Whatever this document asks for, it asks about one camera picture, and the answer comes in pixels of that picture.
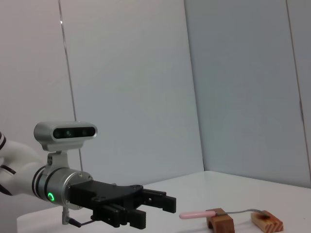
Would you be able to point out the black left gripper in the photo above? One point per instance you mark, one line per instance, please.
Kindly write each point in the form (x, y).
(107, 193)

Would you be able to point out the white and silver left robot arm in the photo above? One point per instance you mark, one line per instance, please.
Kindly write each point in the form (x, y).
(19, 165)

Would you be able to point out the dark wooden arch block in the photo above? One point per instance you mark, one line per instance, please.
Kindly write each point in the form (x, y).
(223, 219)

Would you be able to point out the light wooden stained block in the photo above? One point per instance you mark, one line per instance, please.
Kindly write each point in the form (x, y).
(269, 223)

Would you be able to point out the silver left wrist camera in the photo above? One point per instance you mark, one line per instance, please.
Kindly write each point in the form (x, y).
(46, 133)

